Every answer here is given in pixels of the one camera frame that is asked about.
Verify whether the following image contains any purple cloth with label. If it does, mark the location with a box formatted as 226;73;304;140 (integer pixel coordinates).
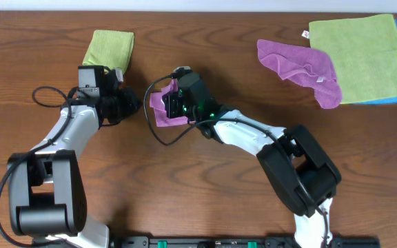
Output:
150;79;187;127

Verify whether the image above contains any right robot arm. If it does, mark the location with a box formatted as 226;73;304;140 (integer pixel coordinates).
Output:
162;67;342;247

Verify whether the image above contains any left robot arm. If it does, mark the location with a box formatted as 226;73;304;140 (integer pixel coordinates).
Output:
2;65;141;247

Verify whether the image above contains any folded green cloth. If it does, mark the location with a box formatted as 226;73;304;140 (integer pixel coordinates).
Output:
82;30;134;72

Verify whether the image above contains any flat green cloth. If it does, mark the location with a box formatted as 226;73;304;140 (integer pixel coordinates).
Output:
309;14;397;104

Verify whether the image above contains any right black cable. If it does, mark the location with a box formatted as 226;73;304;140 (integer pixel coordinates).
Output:
143;74;332;248

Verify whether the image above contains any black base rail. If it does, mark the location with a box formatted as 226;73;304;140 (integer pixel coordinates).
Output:
109;236;381;248

